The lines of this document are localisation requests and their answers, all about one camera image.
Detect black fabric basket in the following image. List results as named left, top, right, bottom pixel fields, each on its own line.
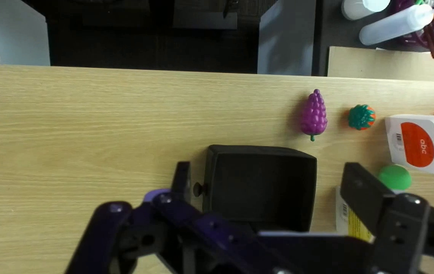
left=202, top=143, right=318, bottom=234

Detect green toy ball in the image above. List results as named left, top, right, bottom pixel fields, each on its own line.
left=376, top=163, right=414, bottom=193

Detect light wooden board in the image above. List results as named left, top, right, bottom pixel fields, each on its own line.
left=325, top=45, right=434, bottom=82

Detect purple toy grapes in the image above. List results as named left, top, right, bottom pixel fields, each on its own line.
left=298, top=88, right=328, bottom=143

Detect green and red toy strawberry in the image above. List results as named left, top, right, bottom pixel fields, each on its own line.
left=347, top=103, right=377, bottom=131

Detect white block with orange circle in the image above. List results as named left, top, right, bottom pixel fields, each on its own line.
left=383, top=114, right=434, bottom=178

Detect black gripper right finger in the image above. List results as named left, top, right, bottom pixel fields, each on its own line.
left=339, top=161, right=434, bottom=274

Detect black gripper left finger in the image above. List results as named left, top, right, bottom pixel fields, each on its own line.
left=64, top=160, right=298, bottom=274

